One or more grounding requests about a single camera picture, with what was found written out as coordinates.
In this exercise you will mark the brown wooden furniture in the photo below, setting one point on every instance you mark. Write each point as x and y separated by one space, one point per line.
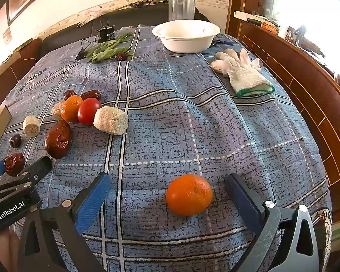
22 59

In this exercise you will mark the small wall sticker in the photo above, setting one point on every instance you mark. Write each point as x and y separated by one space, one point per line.
7 36

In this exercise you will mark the person's left forearm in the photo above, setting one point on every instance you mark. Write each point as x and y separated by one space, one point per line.
8 249

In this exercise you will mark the green leafy vegetable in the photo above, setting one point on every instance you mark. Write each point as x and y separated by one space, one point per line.
107 50

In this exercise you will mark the small orange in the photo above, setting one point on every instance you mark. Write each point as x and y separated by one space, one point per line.
70 108

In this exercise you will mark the white knit glove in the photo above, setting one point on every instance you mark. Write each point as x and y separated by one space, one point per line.
242 70

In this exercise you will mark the blue plaid cloth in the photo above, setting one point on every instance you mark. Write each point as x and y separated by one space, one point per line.
170 119

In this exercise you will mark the clear glass jar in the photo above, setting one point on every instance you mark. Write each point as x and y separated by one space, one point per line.
181 7

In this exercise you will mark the blue pen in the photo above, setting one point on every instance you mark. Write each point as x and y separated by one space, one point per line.
223 42

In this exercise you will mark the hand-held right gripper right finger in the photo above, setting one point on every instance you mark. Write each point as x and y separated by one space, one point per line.
243 201

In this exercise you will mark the large red date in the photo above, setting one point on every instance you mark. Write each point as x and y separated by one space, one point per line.
58 139

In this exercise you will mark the black sofa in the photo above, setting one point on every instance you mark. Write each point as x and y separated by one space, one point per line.
70 32

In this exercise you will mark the large beige rice cake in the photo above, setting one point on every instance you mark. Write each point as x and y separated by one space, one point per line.
111 120

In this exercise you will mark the dark chestnut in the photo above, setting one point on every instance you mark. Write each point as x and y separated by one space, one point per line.
15 140

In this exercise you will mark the white bowl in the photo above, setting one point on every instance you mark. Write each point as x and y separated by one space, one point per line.
186 35

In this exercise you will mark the large orange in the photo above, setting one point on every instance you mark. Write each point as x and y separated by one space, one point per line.
189 195

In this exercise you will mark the wrinkled red date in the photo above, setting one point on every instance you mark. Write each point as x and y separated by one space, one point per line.
14 163

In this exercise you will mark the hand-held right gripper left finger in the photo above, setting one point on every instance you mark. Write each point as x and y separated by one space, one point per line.
93 201

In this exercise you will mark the black power adapter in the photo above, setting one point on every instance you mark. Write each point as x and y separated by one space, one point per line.
106 34

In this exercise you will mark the cardboard box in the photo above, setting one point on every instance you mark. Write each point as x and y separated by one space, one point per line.
0 121

